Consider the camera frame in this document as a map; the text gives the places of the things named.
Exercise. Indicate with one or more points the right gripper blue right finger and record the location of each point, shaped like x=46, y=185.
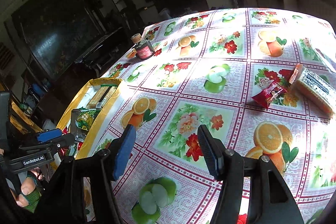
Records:
x=212, y=150

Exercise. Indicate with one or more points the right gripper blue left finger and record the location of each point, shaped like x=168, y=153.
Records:
x=125, y=145

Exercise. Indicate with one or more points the silver foil snack bag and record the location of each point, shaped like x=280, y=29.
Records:
x=79, y=134

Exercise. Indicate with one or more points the green wafer pack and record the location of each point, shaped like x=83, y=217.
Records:
x=102, y=96

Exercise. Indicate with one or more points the red small snack packet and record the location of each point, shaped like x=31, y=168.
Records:
x=269, y=94

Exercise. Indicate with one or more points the orange cracker pack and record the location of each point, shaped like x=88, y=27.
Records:
x=314, y=88

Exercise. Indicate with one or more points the left hand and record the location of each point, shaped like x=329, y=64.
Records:
x=30, y=190

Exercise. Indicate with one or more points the yellow-taped white box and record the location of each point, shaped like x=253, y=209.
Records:
x=98, y=137

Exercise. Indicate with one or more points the floral fruit tablecloth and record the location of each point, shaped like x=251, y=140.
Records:
x=206, y=69

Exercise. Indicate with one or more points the red-labelled dark jar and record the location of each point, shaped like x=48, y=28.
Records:
x=144, y=49

